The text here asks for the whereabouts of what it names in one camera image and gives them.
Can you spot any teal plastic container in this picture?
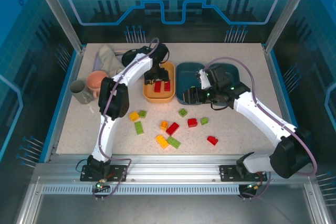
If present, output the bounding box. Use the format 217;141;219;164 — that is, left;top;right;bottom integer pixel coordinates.
207;62;241;86
175;62;211;106

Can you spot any orange plastic container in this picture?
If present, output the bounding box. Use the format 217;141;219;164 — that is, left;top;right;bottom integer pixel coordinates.
142;61;176;104

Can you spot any black plate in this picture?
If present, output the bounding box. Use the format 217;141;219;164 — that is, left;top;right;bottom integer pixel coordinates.
121;49;141;66

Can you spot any beige cloth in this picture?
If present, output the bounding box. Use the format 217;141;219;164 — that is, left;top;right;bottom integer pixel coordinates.
98;45;127;77

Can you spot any green long lego brick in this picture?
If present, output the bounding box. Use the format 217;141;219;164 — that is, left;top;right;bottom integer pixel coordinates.
166;136;182;150
134;121;145;136

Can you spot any yellow long lego brick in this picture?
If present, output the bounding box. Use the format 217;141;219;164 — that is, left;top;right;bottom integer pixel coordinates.
155;134;170;150

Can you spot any pink bowl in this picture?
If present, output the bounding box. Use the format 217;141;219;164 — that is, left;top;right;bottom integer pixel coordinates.
86;70;109;98

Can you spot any lavender tray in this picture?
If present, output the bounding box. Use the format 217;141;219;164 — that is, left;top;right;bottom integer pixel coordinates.
93;48;127;78

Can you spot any grey cup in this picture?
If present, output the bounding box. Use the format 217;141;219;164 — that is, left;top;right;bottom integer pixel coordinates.
69;80;95;105

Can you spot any slotted aluminium strip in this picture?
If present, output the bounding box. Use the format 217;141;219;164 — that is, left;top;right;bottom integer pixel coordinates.
40;185;244;196

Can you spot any small LED circuit board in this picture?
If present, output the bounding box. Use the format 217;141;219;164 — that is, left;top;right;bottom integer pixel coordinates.
94;179;111;190
241;183;263;192

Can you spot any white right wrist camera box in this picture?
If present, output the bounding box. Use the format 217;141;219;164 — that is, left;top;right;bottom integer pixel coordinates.
197;68;211;90

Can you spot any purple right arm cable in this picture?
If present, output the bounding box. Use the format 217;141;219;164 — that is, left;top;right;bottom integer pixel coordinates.
204;56;318;201

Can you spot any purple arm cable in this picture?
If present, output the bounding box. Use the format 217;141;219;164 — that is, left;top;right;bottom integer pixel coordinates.
204;56;318;201
91;37;161;202

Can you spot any blue-edged aluminium side rail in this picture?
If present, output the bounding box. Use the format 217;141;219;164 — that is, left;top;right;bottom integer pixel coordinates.
262;45;312;163
39;45;87;163

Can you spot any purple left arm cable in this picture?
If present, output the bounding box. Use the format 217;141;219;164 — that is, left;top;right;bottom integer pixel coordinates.
91;37;161;202

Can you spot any aluminium front rail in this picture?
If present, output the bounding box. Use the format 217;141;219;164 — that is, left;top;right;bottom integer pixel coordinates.
34;154;316;183

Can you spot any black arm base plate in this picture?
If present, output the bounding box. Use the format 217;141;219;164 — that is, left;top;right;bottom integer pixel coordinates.
219;165;268;183
80;165;128;183

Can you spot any aluminium frame post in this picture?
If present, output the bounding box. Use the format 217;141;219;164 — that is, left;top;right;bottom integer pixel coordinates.
28;0;86;54
264;0;317;54

